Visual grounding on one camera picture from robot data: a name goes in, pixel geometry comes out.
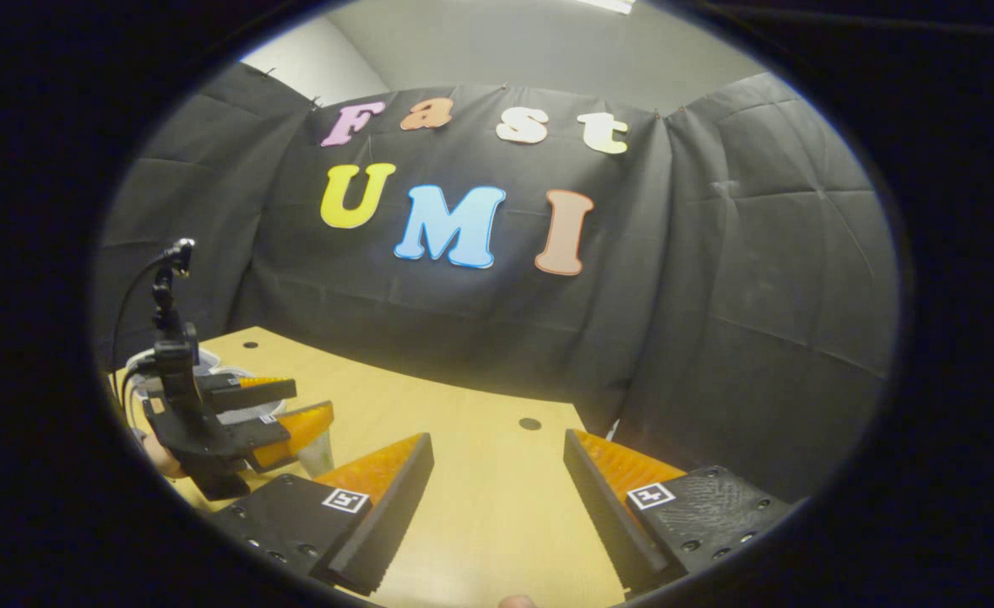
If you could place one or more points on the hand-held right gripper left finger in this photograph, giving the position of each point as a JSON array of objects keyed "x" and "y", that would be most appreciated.
[{"x": 395, "y": 515}]

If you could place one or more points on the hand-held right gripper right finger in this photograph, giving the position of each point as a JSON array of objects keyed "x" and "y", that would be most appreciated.
[{"x": 602, "y": 515}]

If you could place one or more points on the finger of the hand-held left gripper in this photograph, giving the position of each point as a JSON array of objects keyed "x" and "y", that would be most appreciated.
[
  {"x": 247, "y": 395},
  {"x": 298, "y": 431}
]

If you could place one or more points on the white suitcase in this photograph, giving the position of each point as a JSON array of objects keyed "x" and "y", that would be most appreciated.
[{"x": 218, "y": 369}]

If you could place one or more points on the black backdrop cloth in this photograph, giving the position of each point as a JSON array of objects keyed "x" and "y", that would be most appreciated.
[{"x": 716, "y": 295}]

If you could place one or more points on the ceiling light panel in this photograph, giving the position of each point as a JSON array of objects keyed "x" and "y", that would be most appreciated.
[{"x": 608, "y": 4}]

